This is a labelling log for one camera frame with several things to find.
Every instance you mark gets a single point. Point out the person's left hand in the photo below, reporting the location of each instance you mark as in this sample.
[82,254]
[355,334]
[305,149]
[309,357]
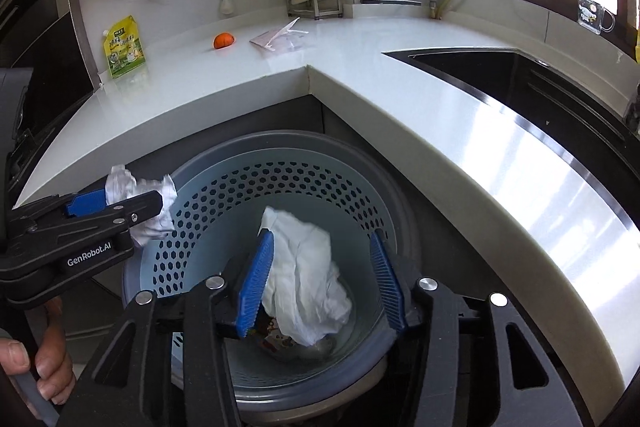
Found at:
[52,361]

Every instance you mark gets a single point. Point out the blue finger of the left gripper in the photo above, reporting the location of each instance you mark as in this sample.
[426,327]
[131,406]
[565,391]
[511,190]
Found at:
[85,204]

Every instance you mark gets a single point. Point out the orange peel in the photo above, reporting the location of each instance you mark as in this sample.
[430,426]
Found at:
[223,40]

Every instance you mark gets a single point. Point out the white tissue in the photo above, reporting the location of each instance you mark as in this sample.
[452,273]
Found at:
[303,291]

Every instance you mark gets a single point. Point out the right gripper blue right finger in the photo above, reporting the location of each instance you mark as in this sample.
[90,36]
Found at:
[391,293]

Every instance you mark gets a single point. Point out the red white snack wrapper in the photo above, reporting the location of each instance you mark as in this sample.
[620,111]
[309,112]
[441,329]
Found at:
[273,339]

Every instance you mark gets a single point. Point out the yellow seasoning pouch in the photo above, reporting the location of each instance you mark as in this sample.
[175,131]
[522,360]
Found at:
[122,47]

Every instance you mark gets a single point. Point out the printed paper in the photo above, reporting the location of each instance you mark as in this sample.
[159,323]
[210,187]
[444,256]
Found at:
[147,203]

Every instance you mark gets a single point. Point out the black kitchen sink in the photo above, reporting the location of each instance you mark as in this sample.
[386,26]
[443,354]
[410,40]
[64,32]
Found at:
[584,133]

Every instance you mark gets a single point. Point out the grey perforated trash bin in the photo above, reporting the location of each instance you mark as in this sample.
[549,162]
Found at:
[320,206]

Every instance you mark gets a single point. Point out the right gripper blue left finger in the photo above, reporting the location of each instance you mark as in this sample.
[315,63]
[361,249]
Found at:
[252,284]

